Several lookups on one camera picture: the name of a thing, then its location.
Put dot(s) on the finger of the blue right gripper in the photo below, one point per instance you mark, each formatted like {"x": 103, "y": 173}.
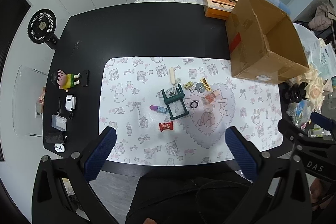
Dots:
{"x": 324, "y": 122}

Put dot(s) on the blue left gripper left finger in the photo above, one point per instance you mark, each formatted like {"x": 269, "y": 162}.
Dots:
{"x": 97, "y": 153}

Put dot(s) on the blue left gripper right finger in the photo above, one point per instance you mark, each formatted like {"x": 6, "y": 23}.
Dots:
{"x": 244, "y": 152}

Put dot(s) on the pink clear toner bottle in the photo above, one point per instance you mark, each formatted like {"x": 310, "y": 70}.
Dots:
{"x": 212, "y": 96}

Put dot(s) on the red candy wrapper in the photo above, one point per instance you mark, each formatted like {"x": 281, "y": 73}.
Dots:
{"x": 166, "y": 126}

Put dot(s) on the purple blue small tube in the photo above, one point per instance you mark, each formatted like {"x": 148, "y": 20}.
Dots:
{"x": 159, "y": 109}

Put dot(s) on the gold star hair clip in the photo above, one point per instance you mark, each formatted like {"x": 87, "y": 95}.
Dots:
{"x": 205, "y": 84}

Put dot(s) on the round grey badge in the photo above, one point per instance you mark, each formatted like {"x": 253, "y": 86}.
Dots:
{"x": 199, "y": 87}

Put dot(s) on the green miniature stool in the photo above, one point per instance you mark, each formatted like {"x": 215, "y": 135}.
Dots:
{"x": 176, "y": 99}

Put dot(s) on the gold binder clips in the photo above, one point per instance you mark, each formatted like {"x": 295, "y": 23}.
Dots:
{"x": 188, "y": 86}

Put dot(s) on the beige oblong case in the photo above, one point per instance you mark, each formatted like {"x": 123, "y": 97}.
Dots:
{"x": 172, "y": 76}

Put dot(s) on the cream artificial roses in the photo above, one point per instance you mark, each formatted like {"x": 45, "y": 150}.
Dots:
{"x": 316, "y": 87}

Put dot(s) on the white power adapter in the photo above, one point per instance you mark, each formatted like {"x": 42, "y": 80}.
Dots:
{"x": 59, "y": 147}

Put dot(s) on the black dumbbell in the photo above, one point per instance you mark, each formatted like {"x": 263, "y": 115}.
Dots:
{"x": 296, "y": 93}

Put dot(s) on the black crumpled pouch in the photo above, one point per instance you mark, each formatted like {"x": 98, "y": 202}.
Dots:
{"x": 55, "y": 137}

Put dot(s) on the clear plastic card box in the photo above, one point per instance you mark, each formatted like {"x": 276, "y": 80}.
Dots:
{"x": 59, "y": 122}

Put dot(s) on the white small charger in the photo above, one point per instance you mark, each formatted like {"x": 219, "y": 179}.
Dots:
{"x": 70, "y": 102}

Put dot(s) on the white plastic bag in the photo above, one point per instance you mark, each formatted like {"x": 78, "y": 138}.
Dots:
{"x": 310, "y": 43}

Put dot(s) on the cartoon boy figurine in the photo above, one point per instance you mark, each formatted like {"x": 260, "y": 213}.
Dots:
{"x": 65, "y": 81}

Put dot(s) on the patterned white table mat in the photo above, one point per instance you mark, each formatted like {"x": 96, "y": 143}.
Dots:
{"x": 131, "y": 84}

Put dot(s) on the black flat stand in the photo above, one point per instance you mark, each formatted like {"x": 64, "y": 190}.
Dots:
{"x": 84, "y": 78}

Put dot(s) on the large cardboard box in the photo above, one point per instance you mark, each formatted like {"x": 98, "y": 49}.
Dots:
{"x": 264, "y": 45}

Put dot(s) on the clear side chair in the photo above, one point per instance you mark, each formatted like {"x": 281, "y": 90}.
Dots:
{"x": 27, "y": 104}

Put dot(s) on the pink jacket pile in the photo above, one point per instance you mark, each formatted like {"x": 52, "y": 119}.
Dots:
{"x": 323, "y": 18}

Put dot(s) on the black desk fan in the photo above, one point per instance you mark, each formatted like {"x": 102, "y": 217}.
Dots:
{"x": 41, "y": 28}

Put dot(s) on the orange tissue box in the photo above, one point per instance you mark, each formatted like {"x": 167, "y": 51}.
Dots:
{"x": 218, "y": 9}

